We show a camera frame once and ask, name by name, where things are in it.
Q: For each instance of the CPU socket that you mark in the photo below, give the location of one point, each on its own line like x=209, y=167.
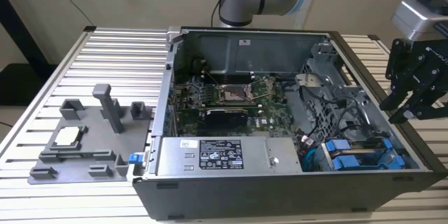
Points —
x=232, y=95

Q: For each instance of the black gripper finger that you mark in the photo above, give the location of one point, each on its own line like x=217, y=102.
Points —
x=403, y=77
x=428, y=98

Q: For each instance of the green motherboard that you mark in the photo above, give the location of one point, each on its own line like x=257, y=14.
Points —
x=276, y=119

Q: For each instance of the black graphics card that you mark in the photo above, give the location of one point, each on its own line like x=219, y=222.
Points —
x=224, y=120

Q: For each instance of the silver power supply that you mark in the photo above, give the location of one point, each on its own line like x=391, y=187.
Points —
x=175, y=155

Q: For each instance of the silver CPU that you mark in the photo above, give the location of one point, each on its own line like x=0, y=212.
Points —
x=68, y=136

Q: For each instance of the grey parts rack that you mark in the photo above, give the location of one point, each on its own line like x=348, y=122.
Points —
x=95, y=140

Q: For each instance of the black furniture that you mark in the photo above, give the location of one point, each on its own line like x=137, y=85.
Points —
x=24, y=85

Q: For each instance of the black open PC case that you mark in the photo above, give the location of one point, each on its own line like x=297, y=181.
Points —
x=280, y=195

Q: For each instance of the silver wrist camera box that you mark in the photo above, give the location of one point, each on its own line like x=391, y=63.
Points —
x=415, y=19

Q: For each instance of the black table corner cap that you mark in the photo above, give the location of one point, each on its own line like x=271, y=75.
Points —
x=372, y=37
x=89, y=28

